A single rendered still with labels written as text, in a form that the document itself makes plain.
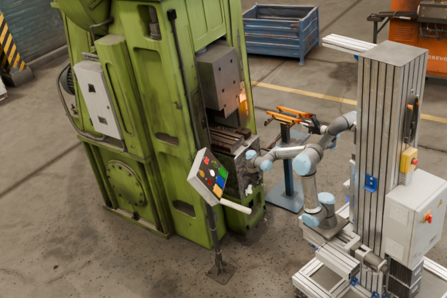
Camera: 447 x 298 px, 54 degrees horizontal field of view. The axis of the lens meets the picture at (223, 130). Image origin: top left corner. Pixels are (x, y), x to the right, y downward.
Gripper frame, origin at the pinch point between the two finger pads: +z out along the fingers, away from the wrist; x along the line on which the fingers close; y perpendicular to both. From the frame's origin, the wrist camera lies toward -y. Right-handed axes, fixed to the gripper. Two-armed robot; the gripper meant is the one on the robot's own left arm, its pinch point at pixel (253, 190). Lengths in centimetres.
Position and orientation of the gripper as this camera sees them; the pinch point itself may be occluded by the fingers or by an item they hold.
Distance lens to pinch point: 322.7
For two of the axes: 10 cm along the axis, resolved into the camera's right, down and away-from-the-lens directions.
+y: 6.2, 3.5, -7.0
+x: 7.7, -4.3, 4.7
